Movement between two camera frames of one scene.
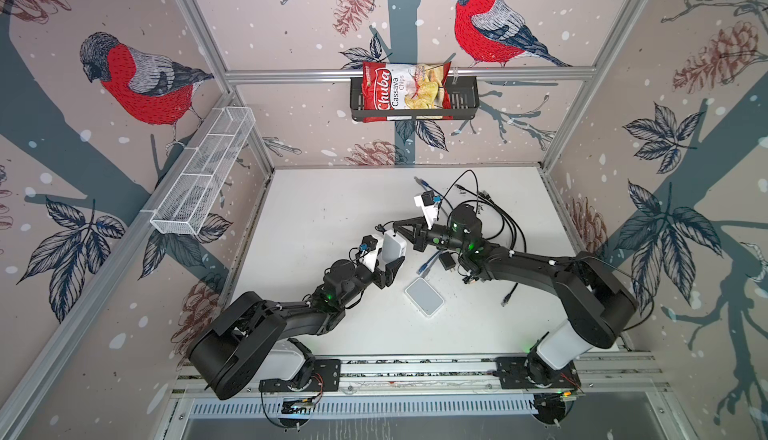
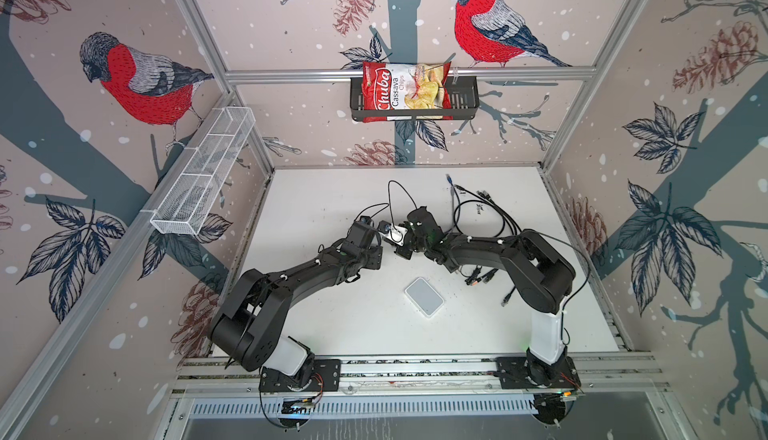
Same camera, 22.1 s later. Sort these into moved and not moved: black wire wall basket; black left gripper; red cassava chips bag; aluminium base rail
Moved: black left gripper
Not moved: red cassava chips bag; aluminium base rail; black wire wall basket
